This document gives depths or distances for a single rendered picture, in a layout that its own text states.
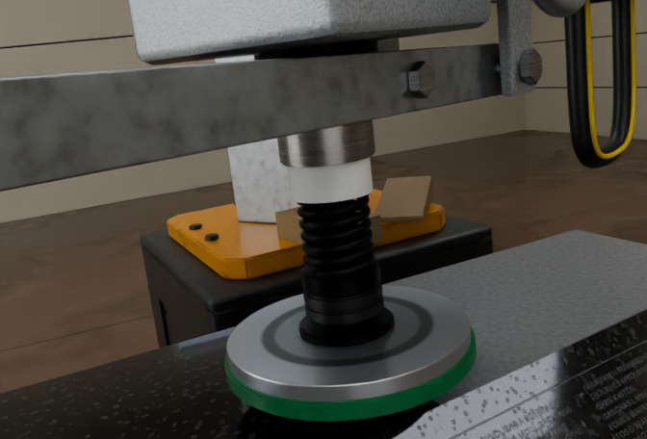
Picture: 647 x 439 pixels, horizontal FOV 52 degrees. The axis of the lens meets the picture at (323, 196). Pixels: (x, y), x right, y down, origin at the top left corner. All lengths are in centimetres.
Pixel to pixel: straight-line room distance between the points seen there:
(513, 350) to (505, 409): 8
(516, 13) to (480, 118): 728
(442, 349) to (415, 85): 21
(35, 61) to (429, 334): 602
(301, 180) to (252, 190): 88
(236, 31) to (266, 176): 93
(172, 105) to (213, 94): 3
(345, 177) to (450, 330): 16
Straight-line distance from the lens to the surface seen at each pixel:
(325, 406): 51
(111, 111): 36
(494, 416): 61
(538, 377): 65
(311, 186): 53
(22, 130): 34
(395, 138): 736
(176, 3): 52
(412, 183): 146
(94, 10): 650
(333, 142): 52
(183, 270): 133
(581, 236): 103
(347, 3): 41
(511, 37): 66
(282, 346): 58
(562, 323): 73
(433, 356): 54
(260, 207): 141
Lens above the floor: 111
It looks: 12 degrees down
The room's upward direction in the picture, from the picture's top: 7 degrees counter-clockwise
